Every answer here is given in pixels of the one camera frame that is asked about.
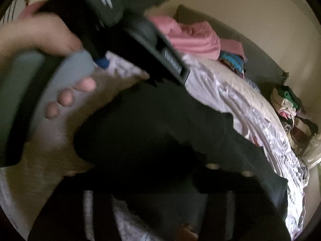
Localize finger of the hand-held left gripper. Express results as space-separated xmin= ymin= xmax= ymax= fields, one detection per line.
xmin=94 ymin=56 xmax=111 ymax=70

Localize person's left hand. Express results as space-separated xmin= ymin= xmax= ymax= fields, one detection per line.
xmin=0 ymin=14 xmax=97 ymax=120

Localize grey printed satin blanket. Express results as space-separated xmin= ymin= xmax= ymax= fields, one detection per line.
xmin=105 ymin=51 xmax=310 ymax=239

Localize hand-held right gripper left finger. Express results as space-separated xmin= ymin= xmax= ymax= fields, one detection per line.
xmin=27 ymin=189 xmax=114 ymax=241

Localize pink blanket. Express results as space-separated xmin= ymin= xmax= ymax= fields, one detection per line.
xmin=147 ymin=15 xmax=221 ymax=61

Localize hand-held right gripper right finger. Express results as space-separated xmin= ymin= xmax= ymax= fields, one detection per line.
xmin=196 ymin=161 xmax=292 ymax=241

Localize pink folded cloth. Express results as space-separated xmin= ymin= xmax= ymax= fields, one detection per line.
xmin=219 ymin=39 xmax=247 ymax=59

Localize teal patterned clothes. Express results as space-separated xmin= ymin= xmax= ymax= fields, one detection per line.
xmin=218 ymin=51 xmax=247 ymax=77

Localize pile of mixed clothes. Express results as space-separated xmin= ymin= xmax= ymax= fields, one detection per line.
xmin=271 ymin=85 xmax=321 ymax=171

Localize grey headboard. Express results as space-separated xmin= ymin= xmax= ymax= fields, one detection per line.
xmin=174 ymin=4 xmax=289 ymax=91

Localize light grey fleece cloth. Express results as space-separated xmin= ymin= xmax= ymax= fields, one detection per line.
xmin=0 ymin=120 xmax=181 ymax=241

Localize black shirt with orange print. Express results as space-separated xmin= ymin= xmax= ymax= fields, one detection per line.
xmin=73 ymin=80 xmax=289 ymax=241

